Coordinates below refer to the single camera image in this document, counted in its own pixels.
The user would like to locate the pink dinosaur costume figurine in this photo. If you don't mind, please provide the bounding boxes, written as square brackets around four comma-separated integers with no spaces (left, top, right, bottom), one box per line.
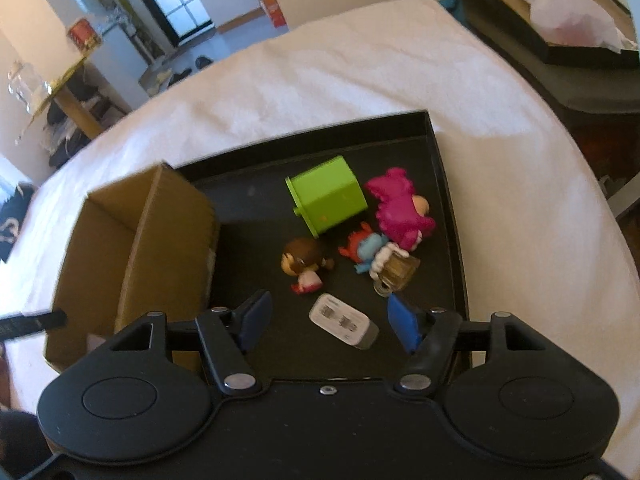
[364,167,436,252]

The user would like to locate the red fish toy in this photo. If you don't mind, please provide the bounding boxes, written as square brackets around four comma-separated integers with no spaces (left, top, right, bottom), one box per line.
[338,222,396,276]

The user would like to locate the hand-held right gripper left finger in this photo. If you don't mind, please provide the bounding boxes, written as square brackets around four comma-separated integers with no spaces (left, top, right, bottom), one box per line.
[107,290,273,395]

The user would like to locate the black side table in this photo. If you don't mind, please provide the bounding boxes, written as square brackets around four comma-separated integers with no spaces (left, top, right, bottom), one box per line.
[445,0,640,128]

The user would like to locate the black cloth with white print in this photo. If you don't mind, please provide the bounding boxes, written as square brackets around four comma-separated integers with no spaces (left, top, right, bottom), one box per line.
[0,195,32,263]

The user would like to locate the black tray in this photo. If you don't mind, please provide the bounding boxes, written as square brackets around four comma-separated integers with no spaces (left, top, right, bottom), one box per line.
[165,110,471,381]

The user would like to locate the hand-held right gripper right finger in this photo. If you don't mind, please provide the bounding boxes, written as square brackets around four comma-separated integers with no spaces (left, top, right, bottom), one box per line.
[387,292,546,395]

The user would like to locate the brown-haired doll figurine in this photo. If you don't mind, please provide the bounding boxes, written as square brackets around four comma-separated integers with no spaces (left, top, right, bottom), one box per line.
[280,237,337,295]

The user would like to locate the white blanket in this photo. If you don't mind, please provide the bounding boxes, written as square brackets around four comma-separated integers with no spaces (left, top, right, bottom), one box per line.
[0,0,628,480]

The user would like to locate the white charger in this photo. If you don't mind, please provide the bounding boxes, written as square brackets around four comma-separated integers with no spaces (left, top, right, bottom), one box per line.
[308,293,379,351]

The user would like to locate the glass vase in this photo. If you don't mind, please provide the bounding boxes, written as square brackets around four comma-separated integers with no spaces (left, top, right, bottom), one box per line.
[7,60,51,111]

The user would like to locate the beer mug keychain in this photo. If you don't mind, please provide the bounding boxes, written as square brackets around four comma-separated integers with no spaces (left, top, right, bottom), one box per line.
[369,242,421,298]

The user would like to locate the green hexagonal block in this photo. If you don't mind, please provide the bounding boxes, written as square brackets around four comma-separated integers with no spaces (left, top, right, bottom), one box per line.
[285,156,368,240]

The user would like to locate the cardboard box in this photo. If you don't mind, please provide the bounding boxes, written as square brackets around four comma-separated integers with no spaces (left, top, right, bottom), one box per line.
[44,162,221,373]

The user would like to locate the pile of dark bags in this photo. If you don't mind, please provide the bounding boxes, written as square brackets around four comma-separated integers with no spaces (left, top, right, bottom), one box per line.
[47,72,132,167]

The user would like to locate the white plastic bag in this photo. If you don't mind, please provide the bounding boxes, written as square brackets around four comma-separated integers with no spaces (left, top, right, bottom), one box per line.
[514,0,638,53]

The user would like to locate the orange box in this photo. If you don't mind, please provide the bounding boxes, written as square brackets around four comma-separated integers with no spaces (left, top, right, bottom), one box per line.
[260,0,290,28]

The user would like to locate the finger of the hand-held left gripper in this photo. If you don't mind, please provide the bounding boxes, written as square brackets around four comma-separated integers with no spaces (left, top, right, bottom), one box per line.
[0,309,69,342]

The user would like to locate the yellow table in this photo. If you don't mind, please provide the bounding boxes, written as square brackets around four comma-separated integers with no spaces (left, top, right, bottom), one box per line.
[30,52,108,141]

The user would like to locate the red tin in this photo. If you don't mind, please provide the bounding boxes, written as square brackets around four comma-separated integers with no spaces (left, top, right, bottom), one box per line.
[67,17,103,53]

